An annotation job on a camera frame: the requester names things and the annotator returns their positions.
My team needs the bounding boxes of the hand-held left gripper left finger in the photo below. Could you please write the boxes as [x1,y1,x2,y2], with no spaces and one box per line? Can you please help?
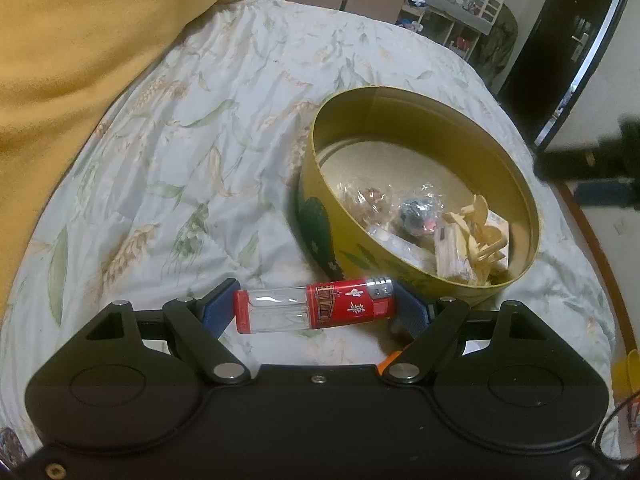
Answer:
[80,277,252,387]

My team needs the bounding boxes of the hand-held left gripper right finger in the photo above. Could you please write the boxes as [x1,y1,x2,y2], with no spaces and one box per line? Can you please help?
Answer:
[382,285,548,387]

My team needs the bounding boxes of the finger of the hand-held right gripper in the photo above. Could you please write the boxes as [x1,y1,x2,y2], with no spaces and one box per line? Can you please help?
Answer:
[572,182,640,209]
[532,147,640,183]

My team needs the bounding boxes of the orange tube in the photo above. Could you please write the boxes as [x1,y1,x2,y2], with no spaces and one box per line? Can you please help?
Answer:
[376,351,402,375]

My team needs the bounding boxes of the small white box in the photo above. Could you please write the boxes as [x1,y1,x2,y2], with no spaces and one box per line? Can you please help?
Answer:
[371,227,440,267]

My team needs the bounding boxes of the red lighter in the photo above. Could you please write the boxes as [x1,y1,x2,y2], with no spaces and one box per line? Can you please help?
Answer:
[233,276,396,336]

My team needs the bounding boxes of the pack of wooden cutlery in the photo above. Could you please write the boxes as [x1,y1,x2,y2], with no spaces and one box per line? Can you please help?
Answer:
[434,195,516,287]

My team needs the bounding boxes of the bagged blue hair ties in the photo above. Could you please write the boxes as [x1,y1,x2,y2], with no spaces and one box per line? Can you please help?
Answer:
[397,185,447,239]

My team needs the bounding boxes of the clear packet with brown snack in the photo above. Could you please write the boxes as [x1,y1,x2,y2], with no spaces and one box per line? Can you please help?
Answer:
[344,184,397,227]

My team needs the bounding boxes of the round yellow tin container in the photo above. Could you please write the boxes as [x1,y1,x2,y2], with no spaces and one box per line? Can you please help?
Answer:
[295,86,542,308]

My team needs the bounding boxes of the dark door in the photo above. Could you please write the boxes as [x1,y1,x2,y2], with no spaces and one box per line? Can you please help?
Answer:
[500,0,637,147]

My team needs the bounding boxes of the green jacket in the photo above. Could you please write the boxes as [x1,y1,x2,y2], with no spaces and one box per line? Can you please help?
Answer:
[471,4,519,87]

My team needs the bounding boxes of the floral bed sheet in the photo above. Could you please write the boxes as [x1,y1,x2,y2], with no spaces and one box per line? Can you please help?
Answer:
[0,0,617,461]

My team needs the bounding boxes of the yellow object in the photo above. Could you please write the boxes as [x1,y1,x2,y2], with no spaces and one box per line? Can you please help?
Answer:
[612,349,640,402]

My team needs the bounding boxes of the cluttered white shelf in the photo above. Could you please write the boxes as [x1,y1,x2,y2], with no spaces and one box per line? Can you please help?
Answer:
[397,0,506,61]

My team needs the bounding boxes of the dark patterned cloth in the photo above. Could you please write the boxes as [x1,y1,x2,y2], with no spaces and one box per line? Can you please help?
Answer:
[0,426,27,467]

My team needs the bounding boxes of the yellow blanket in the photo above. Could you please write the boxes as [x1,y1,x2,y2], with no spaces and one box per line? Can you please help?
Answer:
[0,0,258,321]

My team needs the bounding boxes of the black cable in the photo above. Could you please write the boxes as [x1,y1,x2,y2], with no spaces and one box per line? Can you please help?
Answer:
[594,389,640,463]

